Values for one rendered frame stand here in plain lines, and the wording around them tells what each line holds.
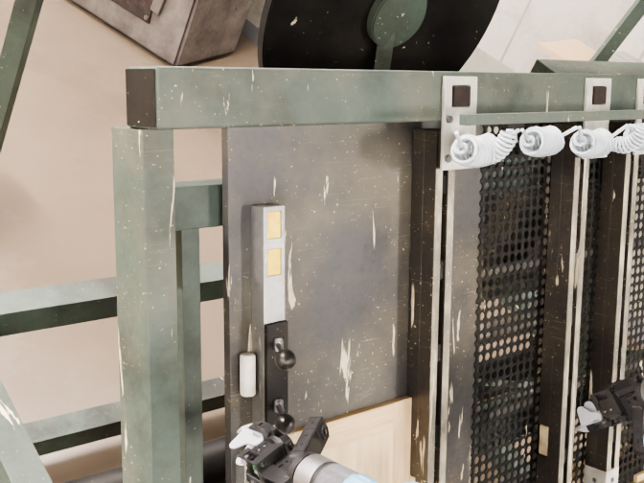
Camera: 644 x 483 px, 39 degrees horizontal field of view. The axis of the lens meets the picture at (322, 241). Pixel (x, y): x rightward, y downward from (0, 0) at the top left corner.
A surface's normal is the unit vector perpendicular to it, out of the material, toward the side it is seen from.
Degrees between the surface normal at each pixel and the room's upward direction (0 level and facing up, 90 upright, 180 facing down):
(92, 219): 0
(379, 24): 90
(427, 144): 90
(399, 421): 60
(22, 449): 0
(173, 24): 90
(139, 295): 90
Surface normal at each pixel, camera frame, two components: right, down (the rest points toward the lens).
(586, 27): -0.67, 0.20
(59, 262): 0.33, -0.78
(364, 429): 0.64, 0.14
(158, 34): -0.51, 0.32
